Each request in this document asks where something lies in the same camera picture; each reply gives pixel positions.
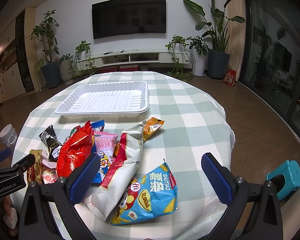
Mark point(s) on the red storage box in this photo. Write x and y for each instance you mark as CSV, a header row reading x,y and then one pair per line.
x,y
129,68
109,69

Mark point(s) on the red storage box right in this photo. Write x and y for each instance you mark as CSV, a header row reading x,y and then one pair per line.
x,y
129,68

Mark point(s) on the plant in white pot left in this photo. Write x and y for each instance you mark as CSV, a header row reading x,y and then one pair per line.
x,y
65,68

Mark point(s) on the blue cake snack packet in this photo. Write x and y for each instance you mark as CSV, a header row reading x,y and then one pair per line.
x,y
97,126

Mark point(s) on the gold red candy packet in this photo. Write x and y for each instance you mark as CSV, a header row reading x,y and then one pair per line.
x,y
34,173

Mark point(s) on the pink pororo snack packet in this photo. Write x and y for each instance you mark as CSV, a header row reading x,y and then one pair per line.
x,y
105,146

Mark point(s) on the red white lychee candy packet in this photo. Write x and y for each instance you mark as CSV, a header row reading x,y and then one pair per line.
x,y
49,174

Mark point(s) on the white wall cabinet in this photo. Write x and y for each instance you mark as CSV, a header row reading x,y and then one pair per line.
x,y
11,84

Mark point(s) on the white red long snack bag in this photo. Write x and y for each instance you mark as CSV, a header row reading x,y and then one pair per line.
x,y
126,163

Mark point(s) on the wall mounted black television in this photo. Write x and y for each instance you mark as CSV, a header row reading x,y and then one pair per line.
x,y
125,17

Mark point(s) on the tall plant dark pot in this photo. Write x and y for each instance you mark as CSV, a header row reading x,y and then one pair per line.
x,y
217,57
46,68

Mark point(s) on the red paper bag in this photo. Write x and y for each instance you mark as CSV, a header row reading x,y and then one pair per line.
x,y
230,77

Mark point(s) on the tall plant dark pot right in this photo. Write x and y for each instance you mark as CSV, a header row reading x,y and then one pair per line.
x,y
217,57

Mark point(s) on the plant in white pot right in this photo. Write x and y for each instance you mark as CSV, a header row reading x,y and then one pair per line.
x,y
199,50

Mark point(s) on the green checkered tablecloth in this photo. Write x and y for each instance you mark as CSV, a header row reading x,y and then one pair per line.
x,y
195,124

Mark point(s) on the orange snack stick packet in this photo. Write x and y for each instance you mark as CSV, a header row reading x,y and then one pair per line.
x,y
151,126

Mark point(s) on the green red snack packet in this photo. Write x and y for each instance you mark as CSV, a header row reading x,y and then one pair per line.
x,y
71,133

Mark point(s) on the beige curtain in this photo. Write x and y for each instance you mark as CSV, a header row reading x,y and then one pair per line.
x,y
236,32

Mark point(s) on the blue shutiao chips bag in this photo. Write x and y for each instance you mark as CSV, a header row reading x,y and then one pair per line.
x,y
153,195

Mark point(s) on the red storage box left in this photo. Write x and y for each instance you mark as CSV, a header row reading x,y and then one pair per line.
x,y
109,69

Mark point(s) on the white tv console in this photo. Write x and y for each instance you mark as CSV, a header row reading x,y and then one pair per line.
x,y
135,56

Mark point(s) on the white plastic tray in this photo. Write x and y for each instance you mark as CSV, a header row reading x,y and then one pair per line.
x,y
112,100

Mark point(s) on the white plastic bucket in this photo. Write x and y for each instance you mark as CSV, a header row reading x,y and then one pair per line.
x,y
8,136

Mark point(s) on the trailing vine plant right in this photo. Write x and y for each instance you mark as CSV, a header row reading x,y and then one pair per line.
x,y
177,49

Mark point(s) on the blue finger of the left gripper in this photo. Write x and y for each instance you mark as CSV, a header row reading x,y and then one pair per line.
x,y
5,154

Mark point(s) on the vine plant on stand left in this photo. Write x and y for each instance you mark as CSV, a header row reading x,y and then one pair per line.
x,y
83,62

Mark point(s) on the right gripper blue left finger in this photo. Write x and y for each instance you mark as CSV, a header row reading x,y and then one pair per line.
x,y
82,177

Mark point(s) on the tall plant dark pot left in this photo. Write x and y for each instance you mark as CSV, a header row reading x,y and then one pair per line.
x,y
46,68

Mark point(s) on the teal plastic stool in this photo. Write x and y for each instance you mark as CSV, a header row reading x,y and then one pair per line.
x,y
286,178

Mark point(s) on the plant in white pot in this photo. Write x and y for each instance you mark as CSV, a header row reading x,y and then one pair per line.
x,y
199,50
65,68

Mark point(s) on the person left hand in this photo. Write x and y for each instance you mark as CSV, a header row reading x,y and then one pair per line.
x,y
5,209

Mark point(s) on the black snack packet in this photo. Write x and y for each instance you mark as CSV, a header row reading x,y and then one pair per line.
x,y
49,138

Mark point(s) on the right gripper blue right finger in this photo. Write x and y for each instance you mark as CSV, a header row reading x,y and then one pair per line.
x,y
219,177

